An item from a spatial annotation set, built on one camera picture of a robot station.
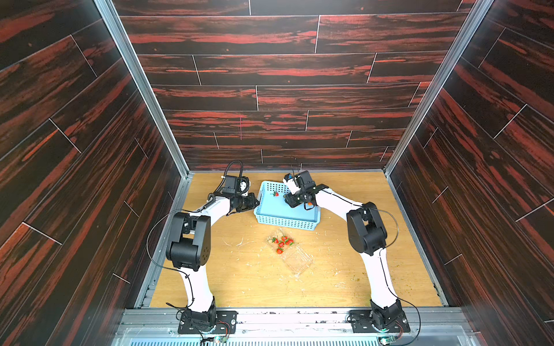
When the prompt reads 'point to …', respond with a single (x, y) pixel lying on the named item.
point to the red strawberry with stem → (284, 238)
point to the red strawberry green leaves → (280, 244)
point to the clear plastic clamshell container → (295, 258)
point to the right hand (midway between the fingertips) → (293, 195)
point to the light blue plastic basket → (276, 210)
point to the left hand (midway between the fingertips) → (260, 202)
